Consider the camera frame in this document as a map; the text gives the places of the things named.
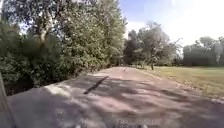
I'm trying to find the grey asphalt path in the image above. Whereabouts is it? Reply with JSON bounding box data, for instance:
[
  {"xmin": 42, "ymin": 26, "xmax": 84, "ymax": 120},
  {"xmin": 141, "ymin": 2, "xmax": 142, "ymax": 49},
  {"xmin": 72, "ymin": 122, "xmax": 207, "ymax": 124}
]
[{"xmin": 0, "ymin": 66, "xmax": 224, "ymax": 128}]

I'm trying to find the row of trees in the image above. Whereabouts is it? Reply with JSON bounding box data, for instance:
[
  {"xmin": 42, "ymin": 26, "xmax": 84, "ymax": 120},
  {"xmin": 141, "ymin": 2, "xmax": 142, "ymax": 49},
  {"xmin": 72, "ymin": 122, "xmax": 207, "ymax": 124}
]
[{"xmin": 122, "ymin": 20, "xmax": 183, "ymax": 71}]

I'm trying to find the dense wood of trees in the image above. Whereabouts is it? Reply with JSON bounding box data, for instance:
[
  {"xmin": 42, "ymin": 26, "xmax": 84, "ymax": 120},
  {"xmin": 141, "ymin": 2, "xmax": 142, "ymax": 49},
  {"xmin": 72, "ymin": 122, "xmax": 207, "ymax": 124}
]
[{"xmin": 0, "ymin": 0, "xmax": 128, "ymax": 97}]

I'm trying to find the distant line of trees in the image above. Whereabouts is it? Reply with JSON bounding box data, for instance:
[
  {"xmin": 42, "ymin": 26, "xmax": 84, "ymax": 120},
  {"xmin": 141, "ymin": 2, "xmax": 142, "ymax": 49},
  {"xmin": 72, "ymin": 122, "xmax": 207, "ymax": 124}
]
[{"xmin": 181, "ymin": 35, "xmax": 224, "ymax": 67}]

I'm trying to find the green grass field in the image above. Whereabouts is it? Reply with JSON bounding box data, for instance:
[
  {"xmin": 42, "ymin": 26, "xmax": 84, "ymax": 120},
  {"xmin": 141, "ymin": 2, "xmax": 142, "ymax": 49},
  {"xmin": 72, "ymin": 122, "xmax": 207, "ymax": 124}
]
[{"xmin": 138, "ymin": 65, "xmax": 224, "ymax": 100}]

